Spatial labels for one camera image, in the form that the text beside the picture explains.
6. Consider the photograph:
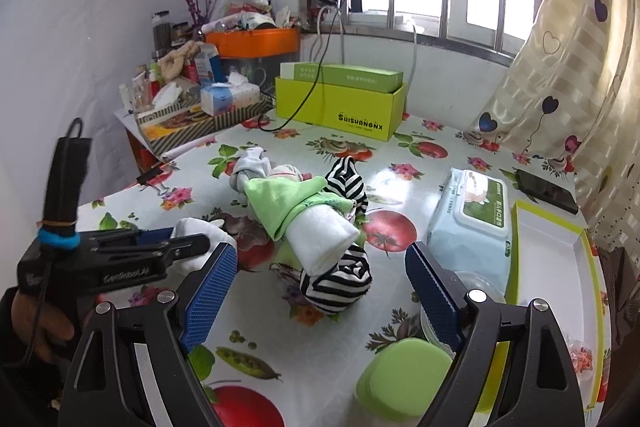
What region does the black cable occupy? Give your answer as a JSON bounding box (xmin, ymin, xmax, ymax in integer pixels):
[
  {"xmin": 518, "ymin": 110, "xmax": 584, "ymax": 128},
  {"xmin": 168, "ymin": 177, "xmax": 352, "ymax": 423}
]
[{"xmin": 272, "ymin": 0, "xmax": 346, "ymax": 132}]

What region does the beige plush toy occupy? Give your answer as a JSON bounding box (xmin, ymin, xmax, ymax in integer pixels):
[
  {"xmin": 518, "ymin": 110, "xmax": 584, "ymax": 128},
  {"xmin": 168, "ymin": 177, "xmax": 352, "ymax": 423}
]
[{"xmin": 157, "ymin": 41, "xmax": 206, "ymax": 82}]

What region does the lime shallow box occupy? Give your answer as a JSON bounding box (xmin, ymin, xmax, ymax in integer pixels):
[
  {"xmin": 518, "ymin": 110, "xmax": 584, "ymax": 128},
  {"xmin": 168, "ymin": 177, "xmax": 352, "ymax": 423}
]
[{"xmin": 467, "ymin": 199, "xmax": 601, "ymax": 413}]

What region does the lime green cardboard box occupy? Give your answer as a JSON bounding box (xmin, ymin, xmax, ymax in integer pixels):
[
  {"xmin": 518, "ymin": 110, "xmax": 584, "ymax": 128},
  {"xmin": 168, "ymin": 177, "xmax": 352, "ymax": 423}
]
[{"xmin": 274, "ymin": 77, "xmax": 408, "ymax": 142}]

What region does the long green box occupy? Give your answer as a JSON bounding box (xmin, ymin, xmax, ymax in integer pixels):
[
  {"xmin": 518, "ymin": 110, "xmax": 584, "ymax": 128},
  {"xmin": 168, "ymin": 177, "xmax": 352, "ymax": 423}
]
[{"xmin": 279, "ymin": 62, "xmax": 405, "ymax": 94}]

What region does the black smartphone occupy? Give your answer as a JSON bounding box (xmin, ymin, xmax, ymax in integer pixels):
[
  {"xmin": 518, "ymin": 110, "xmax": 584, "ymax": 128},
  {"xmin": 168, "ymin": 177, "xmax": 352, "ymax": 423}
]
[{"xmin": 515, "ymin": 168, "xmax": 580, "ymax": 214}]

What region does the wet wipes pack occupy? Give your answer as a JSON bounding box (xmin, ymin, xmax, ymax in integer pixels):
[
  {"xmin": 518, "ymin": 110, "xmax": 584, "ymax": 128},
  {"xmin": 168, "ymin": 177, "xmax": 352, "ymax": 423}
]
[{"xmin": 426, "ymin": 167, "xmax": 516, "ymax": 293}]

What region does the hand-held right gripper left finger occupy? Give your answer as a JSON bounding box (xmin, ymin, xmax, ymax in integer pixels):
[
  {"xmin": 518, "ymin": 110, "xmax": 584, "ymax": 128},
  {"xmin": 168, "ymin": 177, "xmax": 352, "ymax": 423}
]
[{"xmin": 59, "ymin": 242, "xmax": 238, "ymax": 427}]

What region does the blue white carton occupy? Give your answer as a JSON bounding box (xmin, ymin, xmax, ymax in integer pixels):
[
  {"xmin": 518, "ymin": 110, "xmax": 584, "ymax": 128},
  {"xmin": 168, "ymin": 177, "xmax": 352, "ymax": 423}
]
[{"xmin": 192, "ymin": 44, "xmax": 223, "ymax": 82}]

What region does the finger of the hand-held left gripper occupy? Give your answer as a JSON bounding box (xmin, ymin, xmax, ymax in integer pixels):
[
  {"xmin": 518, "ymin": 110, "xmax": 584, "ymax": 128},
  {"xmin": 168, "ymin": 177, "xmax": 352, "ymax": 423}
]
[
  {"xmin": 92, "ymin": 234, "xmax": 211, "ymax": 265},
  {"xmin": 80, "ymin": 228, "xmax": 173, "ymax": 248}
]

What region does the light green cloth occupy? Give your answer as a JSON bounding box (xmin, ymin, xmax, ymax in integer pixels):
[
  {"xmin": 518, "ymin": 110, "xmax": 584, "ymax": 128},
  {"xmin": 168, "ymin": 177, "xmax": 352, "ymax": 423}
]
[{"xmin": 243, "ymin": 175, "xmax": 357, "ymax": 242}]

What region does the black white striped cloth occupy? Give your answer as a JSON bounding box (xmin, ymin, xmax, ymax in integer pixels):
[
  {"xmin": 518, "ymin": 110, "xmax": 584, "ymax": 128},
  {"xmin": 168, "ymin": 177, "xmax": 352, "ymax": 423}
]
[
  {"xmin": 299, "ymin": 243, "xmax": 373, "ymax": 315},
  {"xmin": 324, "ymin": 156, "xmax": 370, "ymax": 220}
]

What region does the pink wrapper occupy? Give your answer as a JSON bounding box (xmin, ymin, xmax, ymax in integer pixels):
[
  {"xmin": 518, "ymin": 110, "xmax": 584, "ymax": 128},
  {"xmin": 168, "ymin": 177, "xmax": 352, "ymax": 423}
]
[{"xmin": 570, "ymin": 342, "xmax": 596, "ymax": 373}]

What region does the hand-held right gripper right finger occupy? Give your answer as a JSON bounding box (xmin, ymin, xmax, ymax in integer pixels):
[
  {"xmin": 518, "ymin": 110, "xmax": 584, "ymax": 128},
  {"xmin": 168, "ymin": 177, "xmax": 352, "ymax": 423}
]
[{"xmin": 404, "ymin": 241, "xmax": 586, "ymax": 427}]

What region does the striped cardboard tray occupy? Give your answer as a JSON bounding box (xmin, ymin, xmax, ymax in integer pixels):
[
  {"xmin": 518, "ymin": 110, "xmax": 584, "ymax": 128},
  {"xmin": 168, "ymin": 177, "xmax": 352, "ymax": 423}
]
[{"xmin": 135, "ymin": 99, "xmax": 273, "ymax": 155}]

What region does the cream heart print curtain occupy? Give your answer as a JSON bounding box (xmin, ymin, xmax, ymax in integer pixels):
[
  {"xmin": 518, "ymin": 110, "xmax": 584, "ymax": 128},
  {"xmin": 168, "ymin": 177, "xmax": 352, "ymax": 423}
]
[{"xmin": 462, "ymin": 0, "xmax": 640, "ymax": 253}]

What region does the blue white tissue pack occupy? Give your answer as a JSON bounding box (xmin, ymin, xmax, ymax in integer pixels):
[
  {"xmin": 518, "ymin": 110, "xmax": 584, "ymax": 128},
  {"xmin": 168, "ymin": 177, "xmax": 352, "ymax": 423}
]
[{"xmin": 200, "ymin": 72, "xmax": 262, "ymax": 116}]

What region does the white cable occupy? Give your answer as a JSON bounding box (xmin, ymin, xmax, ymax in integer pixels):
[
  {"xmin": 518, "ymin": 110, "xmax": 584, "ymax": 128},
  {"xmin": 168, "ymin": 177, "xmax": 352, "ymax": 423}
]
[{"xmin": 407, "ymin": 22, "xmax": 421, "ymax": 88}]

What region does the person's left hand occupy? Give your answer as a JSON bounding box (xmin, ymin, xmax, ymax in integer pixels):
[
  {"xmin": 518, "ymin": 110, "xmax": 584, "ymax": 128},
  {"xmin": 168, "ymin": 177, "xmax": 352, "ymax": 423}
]
[{"xmin": 11, "ymin": 289, "xmax": 78, "ymax": 364}]

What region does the orange plastic basket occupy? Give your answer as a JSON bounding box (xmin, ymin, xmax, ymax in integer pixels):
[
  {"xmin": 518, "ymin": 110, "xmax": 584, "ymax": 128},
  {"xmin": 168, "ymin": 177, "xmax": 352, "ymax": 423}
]
[{"xmin": 205, "ymin": 28, "xmax": 301, "ymax": 59}]

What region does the dark tall jar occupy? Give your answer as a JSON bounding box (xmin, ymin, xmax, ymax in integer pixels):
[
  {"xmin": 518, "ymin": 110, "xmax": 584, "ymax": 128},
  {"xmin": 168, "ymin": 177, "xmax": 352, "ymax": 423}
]
[{"xmin": 151, "ymin": 10, "xmax": 172, "ymax": 52}]

